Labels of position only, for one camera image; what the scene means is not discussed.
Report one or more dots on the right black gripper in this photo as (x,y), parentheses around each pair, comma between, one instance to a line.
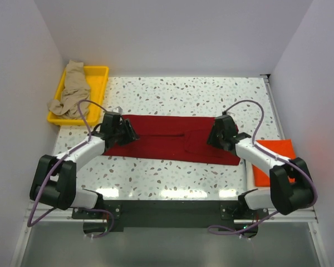
(211,138)

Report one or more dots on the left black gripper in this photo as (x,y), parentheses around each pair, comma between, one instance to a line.
(131,135)

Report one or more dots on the dark red t shirt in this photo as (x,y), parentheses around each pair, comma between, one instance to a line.
(173,138)

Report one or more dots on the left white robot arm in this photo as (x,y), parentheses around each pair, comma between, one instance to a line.
(54,183)

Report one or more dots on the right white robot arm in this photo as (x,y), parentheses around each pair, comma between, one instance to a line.
(291,187)

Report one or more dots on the beige crumpled t shirt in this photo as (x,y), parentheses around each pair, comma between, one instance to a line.
(75,89)

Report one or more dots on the orange folded t shirt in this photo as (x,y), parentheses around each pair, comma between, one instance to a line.
(261,170)

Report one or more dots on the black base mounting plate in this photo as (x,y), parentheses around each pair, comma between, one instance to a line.
(167,214)

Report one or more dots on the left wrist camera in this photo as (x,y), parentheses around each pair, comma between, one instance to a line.
(117,109)

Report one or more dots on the aluminium frame rail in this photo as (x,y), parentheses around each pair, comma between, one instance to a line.
(299,216)

